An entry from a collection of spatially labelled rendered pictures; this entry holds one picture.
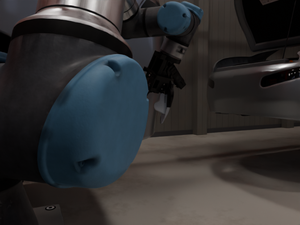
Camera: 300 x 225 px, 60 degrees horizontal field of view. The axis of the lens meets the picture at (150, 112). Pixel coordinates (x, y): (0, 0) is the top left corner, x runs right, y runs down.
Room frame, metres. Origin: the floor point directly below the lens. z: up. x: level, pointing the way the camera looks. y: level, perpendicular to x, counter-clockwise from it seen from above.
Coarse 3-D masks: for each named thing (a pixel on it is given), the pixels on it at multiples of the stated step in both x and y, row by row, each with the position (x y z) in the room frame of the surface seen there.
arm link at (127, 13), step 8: (128, 0) 0.63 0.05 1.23; (128, 8) 0.64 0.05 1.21; (136, 8) 0.67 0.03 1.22; (144, 8) 0.69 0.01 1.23; (128, 16) 0.66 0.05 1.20; (136, 16) 0.67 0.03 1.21; (144, 16) 0.68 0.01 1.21; (128, 24) 0.68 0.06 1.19; (136, 24) 0.68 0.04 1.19; (144, 24) 0.68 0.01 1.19; (128, 32) 0.70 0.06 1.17; (136, 32) 0.70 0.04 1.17; (144, 32) 0.69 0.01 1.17
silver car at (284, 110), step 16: (288, 32) 2.64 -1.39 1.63; (224, 64) 3.92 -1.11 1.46; (240, 64) 3.14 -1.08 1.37; (256, 64) 2.86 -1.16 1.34; (272, 64) 2.62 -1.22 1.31; (288, 64) 2.47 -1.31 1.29; (208, 80) 3.50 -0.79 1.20; (224, 80) 3.07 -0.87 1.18; (240, 80) 2.83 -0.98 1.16; (256, 80) 2.65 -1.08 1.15; (272, 80) 2.52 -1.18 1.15; (288, 80) 2.42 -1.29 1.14; (208, 96) 3.44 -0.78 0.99; (224, 96) 3.05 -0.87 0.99; (240, 96) 2.82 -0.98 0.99; (256, 96) 2.64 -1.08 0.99; (272, 96) 2.51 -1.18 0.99; (288, 96) 2.42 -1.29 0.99; (224, 112) 3.14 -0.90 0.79; (240, 112) 2.88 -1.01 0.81; (256, 112) 2.69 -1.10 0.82; (272, 112) 2.55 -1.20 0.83; (288, 112) 2.45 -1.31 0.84
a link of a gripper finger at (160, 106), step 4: (160, 96) 0.80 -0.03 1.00; (164, 96) 0.81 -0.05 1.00; (160, 100) 0.80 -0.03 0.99; (164, 100) 0.81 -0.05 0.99; (156, 104) 0.78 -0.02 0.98; (160, 104) 0.79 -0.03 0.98; (164, 104) 0.80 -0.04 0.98; (156, 108) 0.78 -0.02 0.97; (160, 108) 0.79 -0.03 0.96; (164, 108) 0.80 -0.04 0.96; (168, 108) 0.80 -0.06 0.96; (160, 112) 0.80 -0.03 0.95; (164, 112) 0.80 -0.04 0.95; (164, 116) 0.80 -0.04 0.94; (160, 120) 0.81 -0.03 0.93
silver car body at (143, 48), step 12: (0, 0) 1.19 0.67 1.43; (12, 0) 1.21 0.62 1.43; (24, 0) 1.23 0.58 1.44; (36, 0) 1.25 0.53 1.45; (144, 0) 1.49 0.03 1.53; (156, 0) 1.56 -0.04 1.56; (0, 12) 1.19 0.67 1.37; (12, 12) 1.21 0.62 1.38; (24, 12) 1.23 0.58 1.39; (0, 24) 1.19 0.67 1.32; (12, 24) 1.21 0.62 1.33; (132, 48) 1.45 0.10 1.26; (144, 48) 1.48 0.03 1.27; (156, 48) 1.53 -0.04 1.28; (144, 60) 1.48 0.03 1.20; (144, 72) 1.48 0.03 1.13; (156, 96) 1.54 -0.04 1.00
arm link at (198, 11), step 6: (186, 6) 0.74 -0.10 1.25; (192, 6) 0.73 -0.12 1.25; (192, 12) 0.73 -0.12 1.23; (198, 12) 0.74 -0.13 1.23; (198, 18) 0.75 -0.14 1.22; (198, 24) 0.76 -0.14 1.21; (192, 30) 0.74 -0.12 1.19; (168, 36) 0.77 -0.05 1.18; (174, 36) 0.76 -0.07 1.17; (186, 36) 0.75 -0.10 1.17; (192, 36) 0.77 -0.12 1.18; (180, 42) 0.76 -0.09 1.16; (186, 42) 0.76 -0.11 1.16
